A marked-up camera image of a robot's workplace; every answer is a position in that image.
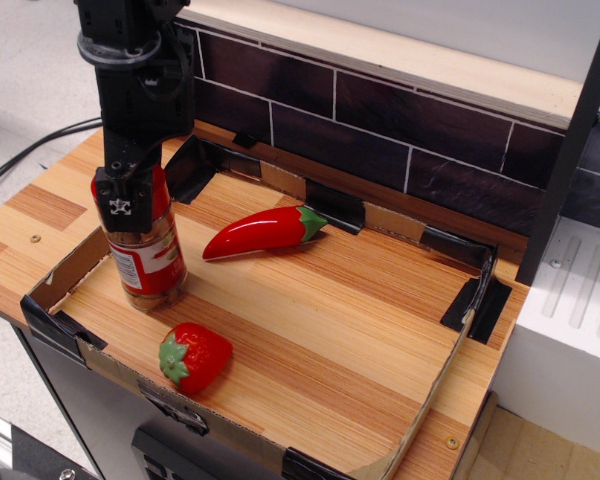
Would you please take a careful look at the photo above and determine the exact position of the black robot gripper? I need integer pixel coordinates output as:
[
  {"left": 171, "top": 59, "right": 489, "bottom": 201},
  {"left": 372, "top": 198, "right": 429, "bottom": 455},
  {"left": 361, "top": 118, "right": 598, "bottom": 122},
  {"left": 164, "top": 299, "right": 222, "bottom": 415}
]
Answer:
[{"left": 78, "top": 25, "right": 196, "bottom": 233}]

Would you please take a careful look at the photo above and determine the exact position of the black floor cable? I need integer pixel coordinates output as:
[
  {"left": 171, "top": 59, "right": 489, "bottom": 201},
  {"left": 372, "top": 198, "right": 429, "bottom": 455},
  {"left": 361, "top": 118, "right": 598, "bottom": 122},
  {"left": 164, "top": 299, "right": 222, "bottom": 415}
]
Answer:
[{"left": 0, "top": 113, "right": 106, "bottom": 193}]

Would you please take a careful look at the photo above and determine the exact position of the cardboard fence with black tape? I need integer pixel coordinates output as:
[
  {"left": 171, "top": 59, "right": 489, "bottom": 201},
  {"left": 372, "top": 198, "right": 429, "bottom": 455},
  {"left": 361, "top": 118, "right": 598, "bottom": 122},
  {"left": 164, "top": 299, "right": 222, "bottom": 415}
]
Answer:
[{"left": 22, "top": 141, "right": 514, "bottom": 479}]

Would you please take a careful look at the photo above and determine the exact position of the black device below table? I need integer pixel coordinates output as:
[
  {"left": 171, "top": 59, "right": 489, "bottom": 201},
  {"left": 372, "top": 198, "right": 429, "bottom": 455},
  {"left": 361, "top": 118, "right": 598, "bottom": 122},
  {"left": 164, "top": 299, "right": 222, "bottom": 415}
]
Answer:
[{"left": 131, "top": 427, "right": 282, "bottom": 480}]

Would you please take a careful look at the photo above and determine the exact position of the black equipment at bottom-left corner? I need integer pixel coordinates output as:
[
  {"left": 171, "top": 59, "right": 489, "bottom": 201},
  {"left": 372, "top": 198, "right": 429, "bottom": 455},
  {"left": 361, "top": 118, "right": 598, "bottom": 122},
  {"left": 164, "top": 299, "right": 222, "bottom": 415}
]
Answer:
[{"left": 0, "top": 417, "right": 96, "bottom": 480}]

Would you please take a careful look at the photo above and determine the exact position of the red toy chili pepper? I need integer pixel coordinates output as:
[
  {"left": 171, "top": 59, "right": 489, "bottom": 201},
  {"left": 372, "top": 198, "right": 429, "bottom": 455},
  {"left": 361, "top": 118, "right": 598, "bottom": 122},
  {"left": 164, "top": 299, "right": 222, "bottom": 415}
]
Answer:
[{"left": 202, "top": 206, "right": 328, "bottom": 261}]

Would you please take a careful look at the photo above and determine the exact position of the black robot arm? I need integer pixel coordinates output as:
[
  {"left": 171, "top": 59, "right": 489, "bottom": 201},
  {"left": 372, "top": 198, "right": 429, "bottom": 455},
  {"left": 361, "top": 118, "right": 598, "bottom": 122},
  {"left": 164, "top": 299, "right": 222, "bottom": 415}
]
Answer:
[{"left": 77, "top": 1, "right": 195, "bottom": 233}]

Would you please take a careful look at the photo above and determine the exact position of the white ridged side counter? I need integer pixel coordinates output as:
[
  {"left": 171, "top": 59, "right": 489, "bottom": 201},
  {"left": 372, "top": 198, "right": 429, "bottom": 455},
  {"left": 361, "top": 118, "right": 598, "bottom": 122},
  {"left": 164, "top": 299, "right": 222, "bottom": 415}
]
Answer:
[{"left": 494, "top": 104, "right": 600, "bottom": 451}]

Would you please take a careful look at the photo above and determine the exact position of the red toy strawberry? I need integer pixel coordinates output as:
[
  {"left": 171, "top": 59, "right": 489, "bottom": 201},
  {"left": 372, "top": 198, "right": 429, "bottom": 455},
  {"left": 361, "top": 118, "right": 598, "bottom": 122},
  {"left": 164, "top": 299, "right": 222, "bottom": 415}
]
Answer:
[{"left": 158, "top": 322, "right": 233, "bottom": 395}]

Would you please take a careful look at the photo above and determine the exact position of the red-capped spice bottle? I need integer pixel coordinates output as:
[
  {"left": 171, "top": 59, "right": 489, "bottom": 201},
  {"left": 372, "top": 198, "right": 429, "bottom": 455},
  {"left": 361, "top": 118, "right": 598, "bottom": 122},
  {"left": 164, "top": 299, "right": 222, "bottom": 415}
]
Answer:
[{"left": 101, "top": 165, "right": 187, "bottom": 312}]

